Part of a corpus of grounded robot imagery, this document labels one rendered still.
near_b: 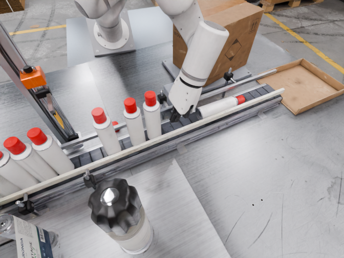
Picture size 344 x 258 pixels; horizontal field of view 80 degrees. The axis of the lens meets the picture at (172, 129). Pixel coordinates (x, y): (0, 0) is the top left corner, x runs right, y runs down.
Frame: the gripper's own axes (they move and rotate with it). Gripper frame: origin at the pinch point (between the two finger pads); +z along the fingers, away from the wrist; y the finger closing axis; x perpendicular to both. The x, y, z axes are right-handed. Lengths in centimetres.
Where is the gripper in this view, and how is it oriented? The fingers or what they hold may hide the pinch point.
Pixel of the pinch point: (175, 116)
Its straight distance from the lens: 72.8
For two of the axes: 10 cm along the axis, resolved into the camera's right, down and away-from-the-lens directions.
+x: 8.4, -1.2, 5.3
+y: 4.4, 7.1, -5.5
